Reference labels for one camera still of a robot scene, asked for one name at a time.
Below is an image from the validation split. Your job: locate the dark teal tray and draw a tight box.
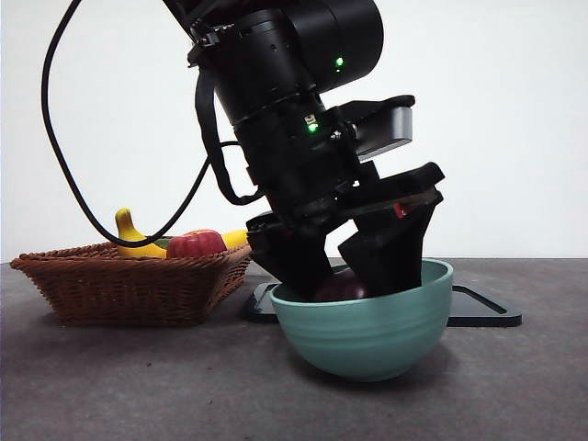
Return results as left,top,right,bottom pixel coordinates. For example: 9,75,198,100
243,280,524,328

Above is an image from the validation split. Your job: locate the teal ceramic bowl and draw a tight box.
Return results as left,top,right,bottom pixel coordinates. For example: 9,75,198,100
269,258,455,383

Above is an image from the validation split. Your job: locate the red apple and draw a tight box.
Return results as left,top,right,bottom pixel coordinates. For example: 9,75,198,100
165,229,229,259

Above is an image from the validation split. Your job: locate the black sleeved flat cable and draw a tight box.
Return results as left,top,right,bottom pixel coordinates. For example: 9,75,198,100
193,68,266,207

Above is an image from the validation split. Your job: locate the yellow banana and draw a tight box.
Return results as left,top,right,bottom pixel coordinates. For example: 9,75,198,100
114,208,249,260

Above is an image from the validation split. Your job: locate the brown wicker basket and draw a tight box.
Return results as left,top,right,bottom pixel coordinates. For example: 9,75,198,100
9,242,253,328

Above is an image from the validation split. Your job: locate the black round cable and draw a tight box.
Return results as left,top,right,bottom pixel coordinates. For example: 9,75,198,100
40,0,244,249

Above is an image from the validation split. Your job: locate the dark purple plum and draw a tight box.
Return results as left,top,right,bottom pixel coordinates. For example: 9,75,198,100
311,270,368,303

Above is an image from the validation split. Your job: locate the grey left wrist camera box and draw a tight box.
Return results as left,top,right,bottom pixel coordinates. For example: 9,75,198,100
356,96,416,162

